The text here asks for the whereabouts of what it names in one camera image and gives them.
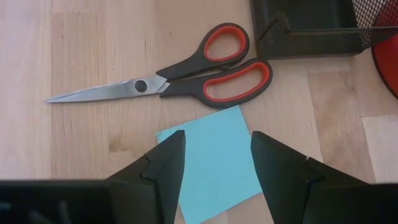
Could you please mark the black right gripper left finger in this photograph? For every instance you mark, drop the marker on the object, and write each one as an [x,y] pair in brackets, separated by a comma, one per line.
[155,193]

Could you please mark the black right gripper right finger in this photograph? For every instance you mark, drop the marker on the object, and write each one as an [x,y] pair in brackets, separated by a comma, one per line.
[295,193]

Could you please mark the blue sticky note pad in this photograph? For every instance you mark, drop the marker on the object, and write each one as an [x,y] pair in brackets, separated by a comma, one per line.
[217,161]

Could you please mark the red and black scissors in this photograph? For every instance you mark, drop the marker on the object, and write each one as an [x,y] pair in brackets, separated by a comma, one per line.
[186,67]

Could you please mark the black mesh desk organizer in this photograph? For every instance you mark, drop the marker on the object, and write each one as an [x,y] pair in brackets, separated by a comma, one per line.
[311,43]

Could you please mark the red desk lamp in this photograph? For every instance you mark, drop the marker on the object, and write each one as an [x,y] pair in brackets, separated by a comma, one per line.
[388,62]

